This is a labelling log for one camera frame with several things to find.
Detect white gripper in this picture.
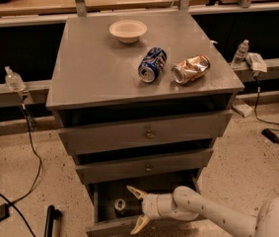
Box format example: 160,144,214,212
127,186,175,235

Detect blue silver redbull can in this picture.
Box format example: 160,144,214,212
114,198,126,216

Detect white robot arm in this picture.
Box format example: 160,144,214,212
127,186,279,237

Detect grey open bottom drawer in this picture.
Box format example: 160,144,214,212
86,171,200,237

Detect grey middle drawer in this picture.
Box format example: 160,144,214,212
76,148,213,184

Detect grey top drawer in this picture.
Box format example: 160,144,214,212
59,110,232,155

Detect grey wooden drawer cabinet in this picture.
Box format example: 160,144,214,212
45,10,245,237

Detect crushed orange soda can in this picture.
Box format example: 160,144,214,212
172,55,210,85

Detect crushed blue pepsi can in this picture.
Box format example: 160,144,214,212
138,47,167,83

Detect black pole stand base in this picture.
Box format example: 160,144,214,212
43,205,61,237

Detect black power adapter right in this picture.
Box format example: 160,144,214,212
262,128,279,143

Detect white paper bowl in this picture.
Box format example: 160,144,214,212
109,20,147,43

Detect clear water bottle right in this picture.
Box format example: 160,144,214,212
231,39,248,68

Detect white block under rail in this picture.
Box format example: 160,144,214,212
233,98,252,118

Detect clear bottle on left rail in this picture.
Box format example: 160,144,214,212
5,66,26,92

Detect white packet on rail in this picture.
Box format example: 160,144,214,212
245,52,267,72

